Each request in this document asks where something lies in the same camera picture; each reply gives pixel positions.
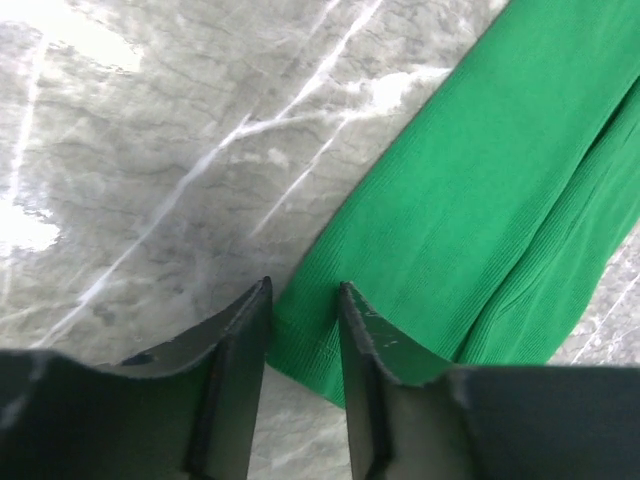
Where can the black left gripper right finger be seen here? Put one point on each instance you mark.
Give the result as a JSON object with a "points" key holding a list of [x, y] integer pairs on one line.
{"points": [[413, 415]]}

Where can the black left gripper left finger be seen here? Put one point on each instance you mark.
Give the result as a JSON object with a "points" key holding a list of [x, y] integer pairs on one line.
{"points": [[184, 409]]}

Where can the green tank top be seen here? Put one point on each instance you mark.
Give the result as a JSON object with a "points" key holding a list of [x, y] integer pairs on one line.
{"points": [[484, 229]]}

